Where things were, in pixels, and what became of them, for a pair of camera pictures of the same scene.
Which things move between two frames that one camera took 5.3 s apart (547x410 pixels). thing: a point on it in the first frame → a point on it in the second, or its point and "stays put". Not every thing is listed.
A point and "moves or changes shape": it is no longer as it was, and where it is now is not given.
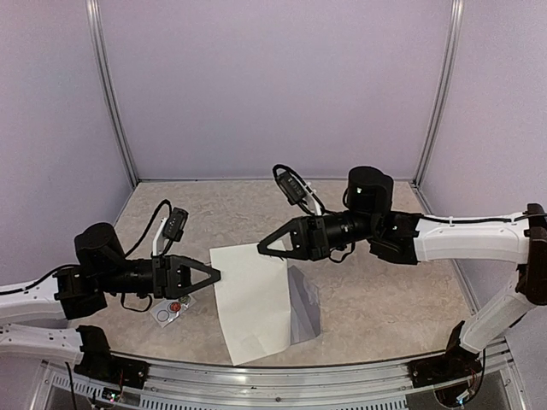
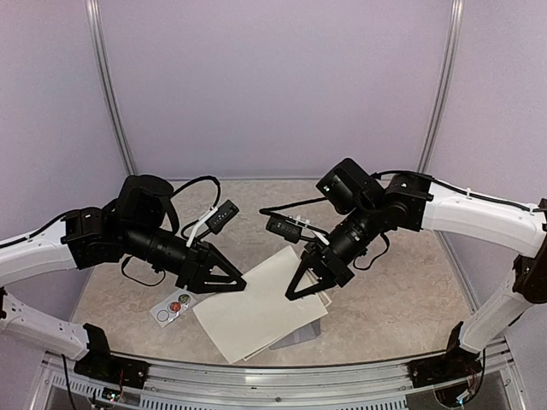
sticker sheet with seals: (169, 309) stays put
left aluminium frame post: (93, 14) stays put
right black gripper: (308, 237) → (338, 272)
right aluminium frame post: (456, 15) stays put
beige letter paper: (253, 296) moves or changes shape
